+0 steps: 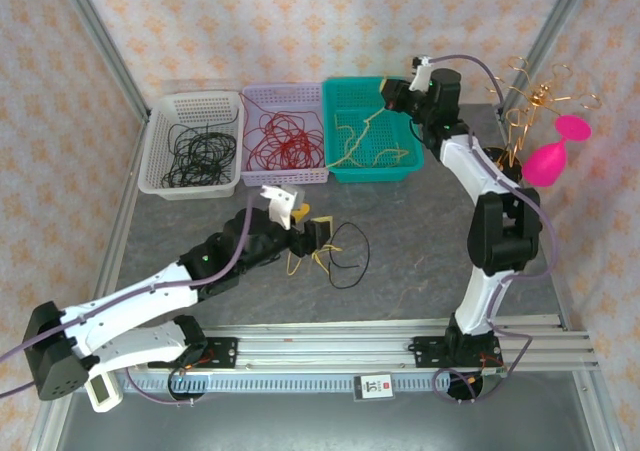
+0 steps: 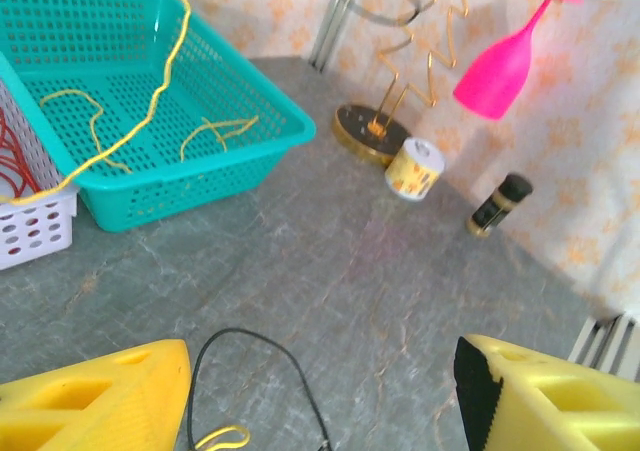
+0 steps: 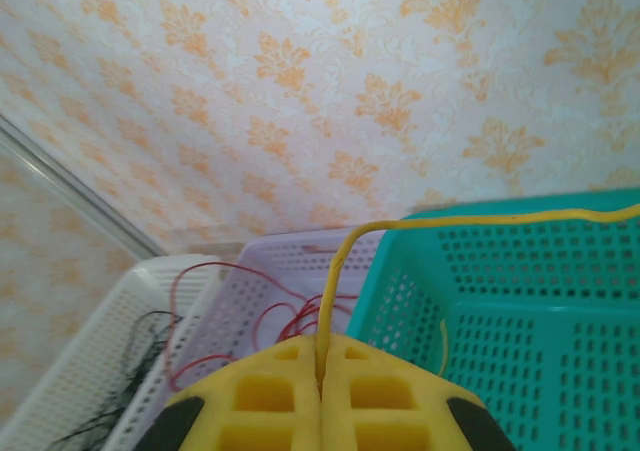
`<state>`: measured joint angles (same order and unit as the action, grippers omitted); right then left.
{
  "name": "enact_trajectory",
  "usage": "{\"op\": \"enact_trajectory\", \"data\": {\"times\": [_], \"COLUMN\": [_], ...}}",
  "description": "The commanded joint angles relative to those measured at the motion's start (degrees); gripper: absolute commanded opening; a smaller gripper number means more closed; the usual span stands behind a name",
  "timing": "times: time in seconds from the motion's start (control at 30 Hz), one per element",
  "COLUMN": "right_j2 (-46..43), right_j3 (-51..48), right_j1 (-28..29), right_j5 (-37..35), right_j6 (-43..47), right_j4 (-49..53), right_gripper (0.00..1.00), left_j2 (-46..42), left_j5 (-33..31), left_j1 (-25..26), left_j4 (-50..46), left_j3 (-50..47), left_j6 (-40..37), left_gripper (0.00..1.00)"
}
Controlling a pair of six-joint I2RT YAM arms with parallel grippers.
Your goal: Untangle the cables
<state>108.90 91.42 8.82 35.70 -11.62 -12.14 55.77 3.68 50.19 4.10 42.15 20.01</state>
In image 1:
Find teal plastic basket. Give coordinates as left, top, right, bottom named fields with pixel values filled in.
left=322, top=76, right=426, bottom=185

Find white plastic basket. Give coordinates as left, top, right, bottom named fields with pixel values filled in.
left=137, top=89, right=246, bottom=201

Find black cable pile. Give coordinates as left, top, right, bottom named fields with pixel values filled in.
left=167, top=115, right=239, bottom=188

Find white label tag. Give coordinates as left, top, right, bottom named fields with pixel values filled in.
left=353, top=373, right=396, bottom=402

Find aluminium frame post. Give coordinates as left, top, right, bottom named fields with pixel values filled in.
left=497, top=0, right=599, bottom=117
left=52, top=0, right=154, bottom=125

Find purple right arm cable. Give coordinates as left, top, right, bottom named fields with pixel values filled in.
left=429, top=53, right=556, bottom=403

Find white handheld display device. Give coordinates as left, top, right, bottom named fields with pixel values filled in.
left=83, top=370, right=124, bottom=413

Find gold wire glass rack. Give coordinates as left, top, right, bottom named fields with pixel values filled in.
left=482, top=56, right=604, bottom=172

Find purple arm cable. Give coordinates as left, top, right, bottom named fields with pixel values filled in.
left=429, top=53, right=556, bottom=403
left=0, top=203, right=254, bottom=407

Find red cable pile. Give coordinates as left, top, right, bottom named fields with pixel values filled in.
left=247, top=110, right=326, bottom=172

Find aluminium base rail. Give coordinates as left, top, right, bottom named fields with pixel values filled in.
left=59, top=315, right=601, bottom=372

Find grey slotted cable duct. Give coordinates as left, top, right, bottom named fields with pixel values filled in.
left=124, top=373, right=454, bottom=395

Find pink plastic goblet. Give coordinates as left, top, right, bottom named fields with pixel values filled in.
left=522, top=114, right=594, bottom=190

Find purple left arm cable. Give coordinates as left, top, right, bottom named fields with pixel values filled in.
left=0, top=203, right=254, bottom=407

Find lavender plastic basket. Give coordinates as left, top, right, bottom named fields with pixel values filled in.
left=240, top=83, right=331, bottom=188

